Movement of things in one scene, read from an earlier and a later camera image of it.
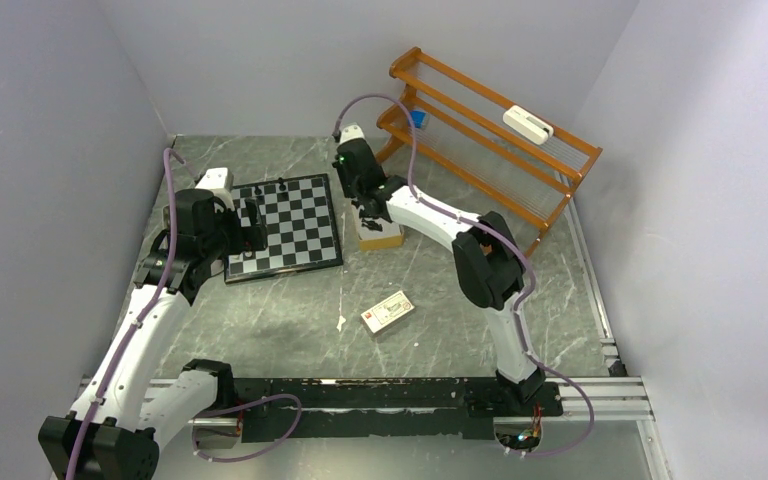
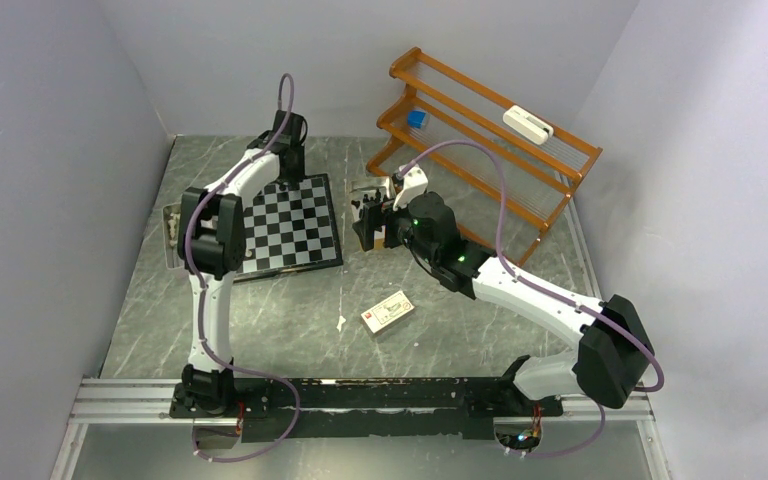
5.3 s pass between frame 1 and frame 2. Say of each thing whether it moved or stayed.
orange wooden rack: stayed
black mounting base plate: stayed
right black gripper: moved
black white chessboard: stayed
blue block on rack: stayed
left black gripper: moved
